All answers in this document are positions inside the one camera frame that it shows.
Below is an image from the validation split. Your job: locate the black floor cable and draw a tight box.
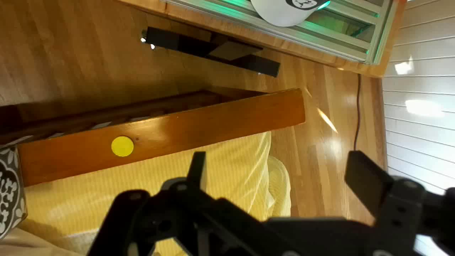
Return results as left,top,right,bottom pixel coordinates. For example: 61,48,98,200
353,73,364,151

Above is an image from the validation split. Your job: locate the small wooden side table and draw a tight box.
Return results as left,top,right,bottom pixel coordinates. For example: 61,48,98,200
118,0,409,80

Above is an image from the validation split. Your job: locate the black metal bar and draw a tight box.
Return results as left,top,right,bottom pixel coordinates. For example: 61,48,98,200
139,26,281,79

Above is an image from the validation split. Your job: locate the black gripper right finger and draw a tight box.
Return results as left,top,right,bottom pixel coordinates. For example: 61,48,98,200
344,150,455,256

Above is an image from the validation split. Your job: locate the yellow token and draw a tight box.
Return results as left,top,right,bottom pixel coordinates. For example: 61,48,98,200
109,136,136,160

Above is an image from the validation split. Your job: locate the yellow striped bed sheet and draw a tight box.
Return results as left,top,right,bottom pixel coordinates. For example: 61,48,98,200
18,131,293,256

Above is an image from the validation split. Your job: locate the wooden bunk bed frame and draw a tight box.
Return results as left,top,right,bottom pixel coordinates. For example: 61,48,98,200
0,87,307,188

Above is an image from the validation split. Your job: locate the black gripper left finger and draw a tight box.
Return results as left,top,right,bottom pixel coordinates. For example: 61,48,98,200
87,151,267,256

